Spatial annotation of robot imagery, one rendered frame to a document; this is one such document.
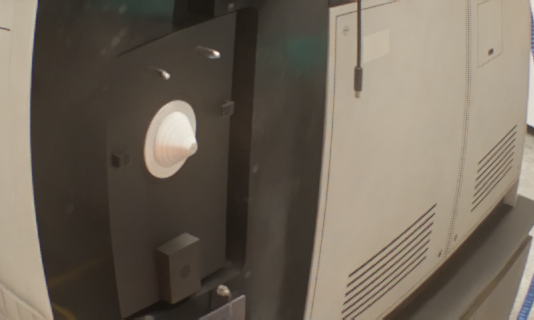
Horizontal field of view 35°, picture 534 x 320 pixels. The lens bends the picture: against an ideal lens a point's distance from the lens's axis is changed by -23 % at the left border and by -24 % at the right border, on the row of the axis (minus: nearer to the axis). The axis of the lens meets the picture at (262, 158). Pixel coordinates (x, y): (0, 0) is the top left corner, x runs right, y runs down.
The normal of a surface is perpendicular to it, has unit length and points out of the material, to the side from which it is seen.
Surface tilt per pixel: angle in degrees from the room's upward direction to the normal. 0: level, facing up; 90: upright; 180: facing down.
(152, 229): 90
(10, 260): 90
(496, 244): 0
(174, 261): 90
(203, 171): 90
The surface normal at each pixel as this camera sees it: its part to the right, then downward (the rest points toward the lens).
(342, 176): 0.80, 0.29
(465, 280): 0.05, -0.91
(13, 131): -0.60, 0.31
